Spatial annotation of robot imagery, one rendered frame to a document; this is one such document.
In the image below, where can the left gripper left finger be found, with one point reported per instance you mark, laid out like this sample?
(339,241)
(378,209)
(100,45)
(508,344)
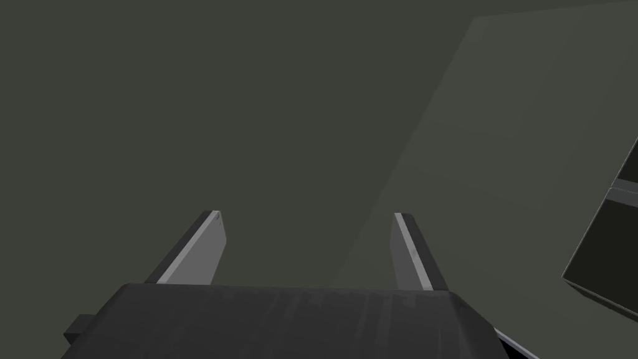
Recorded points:
(195,254)

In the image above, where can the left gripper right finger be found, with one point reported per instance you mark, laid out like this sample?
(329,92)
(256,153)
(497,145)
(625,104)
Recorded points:
(414,257)

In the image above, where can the black box-shaped appliance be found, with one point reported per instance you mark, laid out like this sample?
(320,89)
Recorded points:
(610,249)

